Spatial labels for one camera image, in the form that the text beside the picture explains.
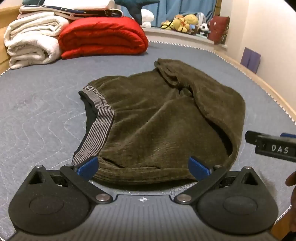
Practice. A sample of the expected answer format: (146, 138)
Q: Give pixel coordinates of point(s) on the white folded blanket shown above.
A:
(32, 39)

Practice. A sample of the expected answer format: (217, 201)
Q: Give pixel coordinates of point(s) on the white plush toy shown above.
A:
(148, 17)

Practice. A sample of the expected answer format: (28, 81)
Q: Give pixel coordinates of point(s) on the person's right hand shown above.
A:
(291, 179)

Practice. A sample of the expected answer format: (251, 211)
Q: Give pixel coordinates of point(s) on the panda plush toy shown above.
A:
(204, 29)

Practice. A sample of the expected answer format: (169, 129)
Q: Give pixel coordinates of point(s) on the yellow plush toy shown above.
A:
(182, 22)

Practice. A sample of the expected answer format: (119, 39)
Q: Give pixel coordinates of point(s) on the blue curtain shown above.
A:
(175, 9)

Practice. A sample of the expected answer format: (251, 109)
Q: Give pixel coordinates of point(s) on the grey quilted mattress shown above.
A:
(41, 120)

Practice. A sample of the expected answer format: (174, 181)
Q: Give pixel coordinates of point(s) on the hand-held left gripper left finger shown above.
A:
(89, 166)

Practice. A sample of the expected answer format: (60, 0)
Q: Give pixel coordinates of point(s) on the folded printed blanket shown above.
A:
(69, 9)

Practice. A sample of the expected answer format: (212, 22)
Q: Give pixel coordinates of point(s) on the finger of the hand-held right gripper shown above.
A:
(251, 137)

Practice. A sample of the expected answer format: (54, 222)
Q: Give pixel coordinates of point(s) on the dark red cushion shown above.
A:
(219, 29)

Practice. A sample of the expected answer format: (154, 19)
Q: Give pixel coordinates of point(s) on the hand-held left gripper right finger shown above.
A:
(198, 168)

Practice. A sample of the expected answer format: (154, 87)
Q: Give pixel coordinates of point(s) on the red folded quilt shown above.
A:
(104, 37)

